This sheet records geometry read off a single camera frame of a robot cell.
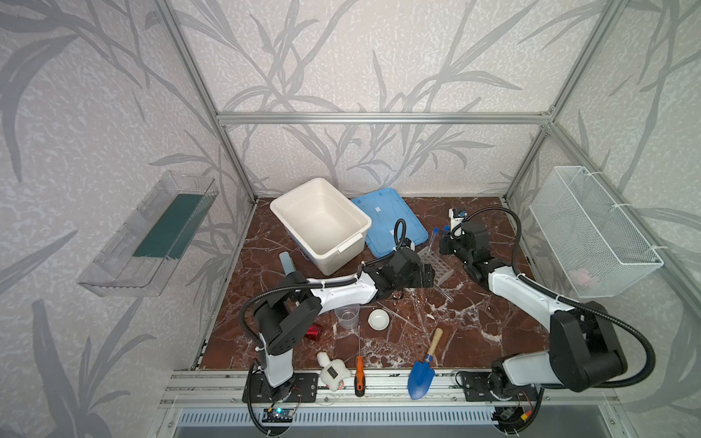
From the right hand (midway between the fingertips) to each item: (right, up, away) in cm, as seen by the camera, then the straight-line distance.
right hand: (445, 222), depth 90 cm
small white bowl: (-22, -31, -4) cm, 38 cm away
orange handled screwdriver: (-28, -43, -17) cm, 54 cm away
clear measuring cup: (-32, -30, -3) cm, 44 cm away
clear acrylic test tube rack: (+1, -17, +7) cm, 19 cm away
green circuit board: (-50, -51, -18) cm, 73 cm away
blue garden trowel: (-11, -42, -15) cm, 46 cm away
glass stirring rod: (-16, -30, -3) cm, 34 cm away
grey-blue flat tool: (-54, -14, +5) cm, 56 cm away
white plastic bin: (-43, -2, +21) cm, 47 cm away
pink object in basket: (+31, -14, -17) cm, 38 cm away
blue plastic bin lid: (-19, +6, +26) cm, 33 cm away
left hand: (-6, -14, -5) cm, 16 cm away
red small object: (-42, -33, -8) cm, 54 cm away
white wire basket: (+28, -3, -24) cm, 38 cm away
